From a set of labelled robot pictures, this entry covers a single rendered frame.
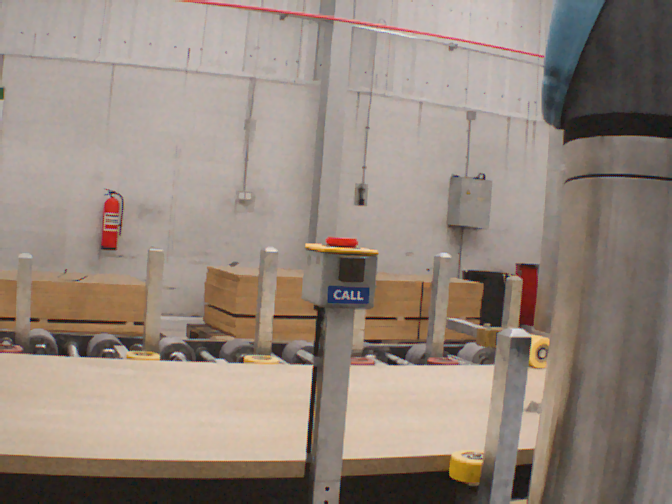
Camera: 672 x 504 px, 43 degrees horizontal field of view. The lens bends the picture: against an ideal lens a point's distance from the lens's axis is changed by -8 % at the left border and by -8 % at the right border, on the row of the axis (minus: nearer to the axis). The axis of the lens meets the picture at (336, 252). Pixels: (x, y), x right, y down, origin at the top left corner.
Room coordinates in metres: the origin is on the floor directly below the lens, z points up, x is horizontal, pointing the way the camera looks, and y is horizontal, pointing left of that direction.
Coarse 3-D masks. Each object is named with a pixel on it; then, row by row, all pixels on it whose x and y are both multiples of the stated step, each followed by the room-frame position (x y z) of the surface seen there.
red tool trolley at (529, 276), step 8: (520, 264) 9.54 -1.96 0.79; (528, 264) 9.44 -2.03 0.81; (536, 264) 9.77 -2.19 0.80; (520, 272) 9.59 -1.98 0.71; (528, 272) 9.49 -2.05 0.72; (536, 272) 9.39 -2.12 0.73; (528, 280) 9.48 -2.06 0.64; (536, 280) 9.38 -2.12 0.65; (528, 288) 9.47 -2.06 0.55; (536, 288) 9.38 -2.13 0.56; (528, 296) 9.46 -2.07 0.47; (536, 296) 9.37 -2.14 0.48; (528, 304) 9.45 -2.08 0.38; (520, 312) 9.54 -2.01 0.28; (528, 312) 9.44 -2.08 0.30; (520, 320) 9.53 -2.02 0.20; (528, 320) 9.43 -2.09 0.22; (520, 328) 9.61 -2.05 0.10
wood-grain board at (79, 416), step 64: (0, 384) 1.53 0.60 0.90; (64, 384) 1.60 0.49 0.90; (128, 384) 1.67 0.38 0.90; (192, 384) 1.74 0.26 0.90; (256, 384) 1.80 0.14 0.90; (384, 384) 1.91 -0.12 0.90; (448, 384) 1.95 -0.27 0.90; (0, 448) 1.14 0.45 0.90; (64, 448) 1.19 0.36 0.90; (128, 448) 1.24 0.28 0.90; (192, 448) 1.28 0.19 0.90; (256, 448) 1.32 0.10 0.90; (384, 448) 1.38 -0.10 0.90; (448, 448) 1.40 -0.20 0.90
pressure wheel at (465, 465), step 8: (456, 456) 1.33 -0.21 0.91; (464, 456) 1.34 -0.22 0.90; (472, 456) 1.33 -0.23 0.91; (480, 456) 1.33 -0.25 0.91; (456, 464) 1.31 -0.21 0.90; (464, 464) 1.30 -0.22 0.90; (472, 464) 1.30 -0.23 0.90; (480, 464) 1.30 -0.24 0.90; (456, 472) 1.31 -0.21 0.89; (464, 472) 1.30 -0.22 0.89; (472, 472) 1.30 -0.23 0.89; (480, 472) 1.30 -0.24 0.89; (464, 480) 1.30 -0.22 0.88; (472, 480) 1.30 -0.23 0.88
